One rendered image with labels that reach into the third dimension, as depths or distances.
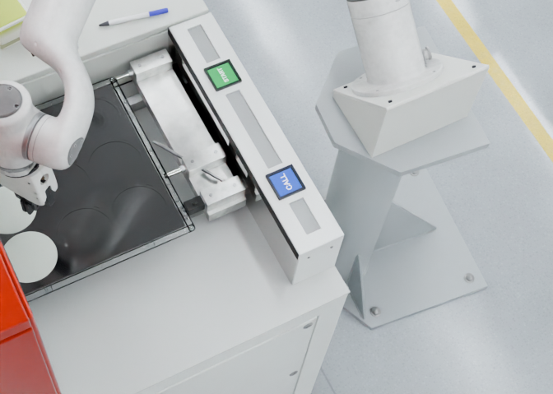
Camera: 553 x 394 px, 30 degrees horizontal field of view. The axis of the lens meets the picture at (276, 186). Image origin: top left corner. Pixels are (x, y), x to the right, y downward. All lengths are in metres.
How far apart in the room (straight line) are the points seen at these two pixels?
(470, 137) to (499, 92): 1.11
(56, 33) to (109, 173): 0.43
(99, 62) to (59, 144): 0.53
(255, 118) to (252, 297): 0.34
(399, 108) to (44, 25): 0.71
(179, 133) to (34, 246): 0.36
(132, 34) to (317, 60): 1.26
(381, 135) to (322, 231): 0.28
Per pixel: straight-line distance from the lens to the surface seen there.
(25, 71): 2.04
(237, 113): 1.98
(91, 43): 2.06
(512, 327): 2.94
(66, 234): 1.93
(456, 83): 2.04
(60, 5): 1.63
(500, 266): 3.00
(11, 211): 1.96
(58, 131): 1.58
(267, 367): 2.16
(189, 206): 1.93
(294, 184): 1.90
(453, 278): 2.93
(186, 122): 2.05
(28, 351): 0.94
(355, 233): 2.56
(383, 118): 1.99
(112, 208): 1.94
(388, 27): 2.03
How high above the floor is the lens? 2.63
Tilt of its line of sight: 62 degrees down
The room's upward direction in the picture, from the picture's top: 10 degrees clockwise
